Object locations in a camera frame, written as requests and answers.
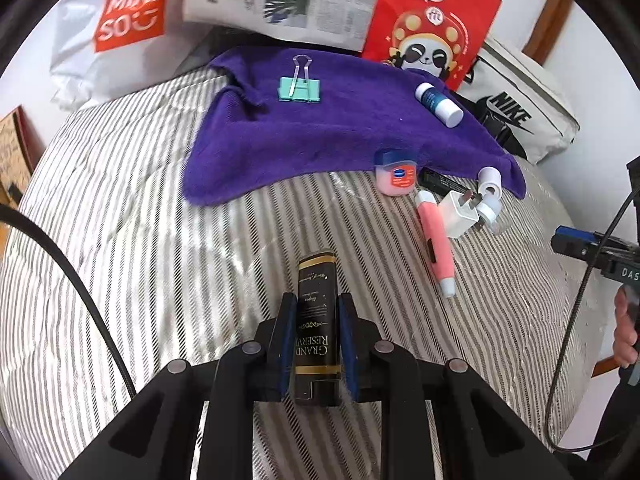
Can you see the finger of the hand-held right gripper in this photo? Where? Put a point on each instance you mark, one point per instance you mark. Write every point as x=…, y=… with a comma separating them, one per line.
x=567, y=236

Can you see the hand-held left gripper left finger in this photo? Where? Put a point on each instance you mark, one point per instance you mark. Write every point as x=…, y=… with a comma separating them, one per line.
x=286, y=340

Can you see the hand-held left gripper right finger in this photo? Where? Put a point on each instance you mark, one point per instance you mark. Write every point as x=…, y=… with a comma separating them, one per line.
x=350, y=345

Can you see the black box with gold print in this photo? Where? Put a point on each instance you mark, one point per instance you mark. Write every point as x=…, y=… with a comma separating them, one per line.
x=317, y=320

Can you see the white cylindrical cap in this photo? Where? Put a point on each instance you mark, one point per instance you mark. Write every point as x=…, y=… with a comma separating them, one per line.
x=489, y=175

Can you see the white charger plug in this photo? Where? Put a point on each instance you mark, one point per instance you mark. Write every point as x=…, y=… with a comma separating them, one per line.
x=459, y=215

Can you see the pink pen-shaped tool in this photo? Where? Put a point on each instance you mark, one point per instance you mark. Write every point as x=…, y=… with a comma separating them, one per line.
x=435, y=240

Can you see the pink jar with blue lid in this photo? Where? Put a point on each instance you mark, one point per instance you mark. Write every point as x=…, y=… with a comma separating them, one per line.
x=396, y=177

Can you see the person's right forearm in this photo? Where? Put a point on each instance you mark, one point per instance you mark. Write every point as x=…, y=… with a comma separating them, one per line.
x=620, y=410

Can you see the person's right hand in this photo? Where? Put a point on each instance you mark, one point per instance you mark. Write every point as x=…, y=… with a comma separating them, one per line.
x=627, y=330

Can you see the white waist bag black logo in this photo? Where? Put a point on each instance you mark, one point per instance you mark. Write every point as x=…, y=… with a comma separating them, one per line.
x=530, y=105

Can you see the striped bed sheet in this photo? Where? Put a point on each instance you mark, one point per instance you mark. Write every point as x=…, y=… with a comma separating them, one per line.
x=175, y=260

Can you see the black rectangular stick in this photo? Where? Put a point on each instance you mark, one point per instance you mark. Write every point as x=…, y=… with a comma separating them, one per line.
x=440, y=180

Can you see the white and blue bottle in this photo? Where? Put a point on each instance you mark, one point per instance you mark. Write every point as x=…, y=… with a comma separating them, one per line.
x=440, y=105

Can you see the purple towel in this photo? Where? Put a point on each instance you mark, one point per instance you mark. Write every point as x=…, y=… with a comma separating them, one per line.
x=310, y=140

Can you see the green binder clip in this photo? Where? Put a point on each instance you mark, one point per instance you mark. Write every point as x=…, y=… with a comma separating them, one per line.
x=299, y=91

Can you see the red paper bag with panda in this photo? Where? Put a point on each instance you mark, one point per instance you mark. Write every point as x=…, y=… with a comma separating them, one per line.
x=430, y=20

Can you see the brown wooden furniture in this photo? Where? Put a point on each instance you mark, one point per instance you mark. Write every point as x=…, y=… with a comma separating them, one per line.
x=12, y=155

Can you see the newspaper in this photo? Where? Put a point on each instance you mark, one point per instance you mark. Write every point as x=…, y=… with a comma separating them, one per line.
x=280, y=0

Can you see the white shopping bag orange logo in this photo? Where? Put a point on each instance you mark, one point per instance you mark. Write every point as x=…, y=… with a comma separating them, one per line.
x=100, y=45

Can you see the wooden frame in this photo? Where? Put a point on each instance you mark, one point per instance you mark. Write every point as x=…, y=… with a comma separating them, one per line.
x=550, y=22

